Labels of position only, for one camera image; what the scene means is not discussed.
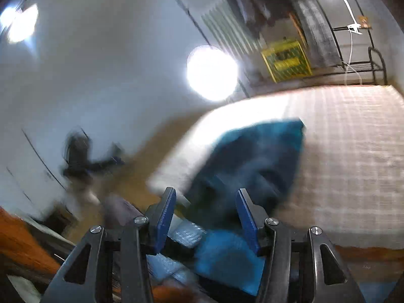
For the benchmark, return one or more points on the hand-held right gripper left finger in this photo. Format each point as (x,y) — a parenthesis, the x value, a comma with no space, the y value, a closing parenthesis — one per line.
(165,214)

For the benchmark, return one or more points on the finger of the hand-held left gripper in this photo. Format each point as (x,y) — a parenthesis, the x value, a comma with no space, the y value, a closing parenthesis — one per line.
(107,161)

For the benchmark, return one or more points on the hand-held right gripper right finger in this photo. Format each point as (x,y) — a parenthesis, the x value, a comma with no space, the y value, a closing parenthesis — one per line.
(247,217)

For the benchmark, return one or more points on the teal plaid shirt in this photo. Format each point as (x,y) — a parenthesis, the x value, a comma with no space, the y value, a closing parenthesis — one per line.
(252,151)

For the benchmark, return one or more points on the black metal clothes rack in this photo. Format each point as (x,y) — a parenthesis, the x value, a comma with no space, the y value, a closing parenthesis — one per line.
(359,66)

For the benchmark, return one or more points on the orange cloth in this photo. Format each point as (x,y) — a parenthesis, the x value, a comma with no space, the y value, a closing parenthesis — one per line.
(22,240)

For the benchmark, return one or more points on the beige checked blanket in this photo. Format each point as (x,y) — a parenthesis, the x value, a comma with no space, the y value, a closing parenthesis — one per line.
(347,148)

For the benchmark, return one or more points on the bright round lamp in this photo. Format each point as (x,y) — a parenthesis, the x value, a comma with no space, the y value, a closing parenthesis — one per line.
(211,72)

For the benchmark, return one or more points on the yellow printed box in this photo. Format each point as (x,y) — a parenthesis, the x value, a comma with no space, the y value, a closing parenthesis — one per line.
(287,61)

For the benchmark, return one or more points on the orange wooden board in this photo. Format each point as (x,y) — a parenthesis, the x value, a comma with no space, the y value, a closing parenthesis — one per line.
(298,30)

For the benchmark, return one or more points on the grey plaid coat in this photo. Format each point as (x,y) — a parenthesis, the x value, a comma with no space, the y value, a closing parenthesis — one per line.
(315,31)

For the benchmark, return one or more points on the black jacket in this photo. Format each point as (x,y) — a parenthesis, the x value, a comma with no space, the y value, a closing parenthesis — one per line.
(262,0)

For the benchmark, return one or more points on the small brown teddy bear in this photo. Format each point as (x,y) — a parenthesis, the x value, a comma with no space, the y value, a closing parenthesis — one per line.
(364,22)

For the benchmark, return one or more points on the green striped wall poster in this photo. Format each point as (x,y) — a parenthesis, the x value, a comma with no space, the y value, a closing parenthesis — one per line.
(227,25)

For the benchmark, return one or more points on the black metal tube frame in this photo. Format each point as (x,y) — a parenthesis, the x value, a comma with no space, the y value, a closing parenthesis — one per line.
(380,60)

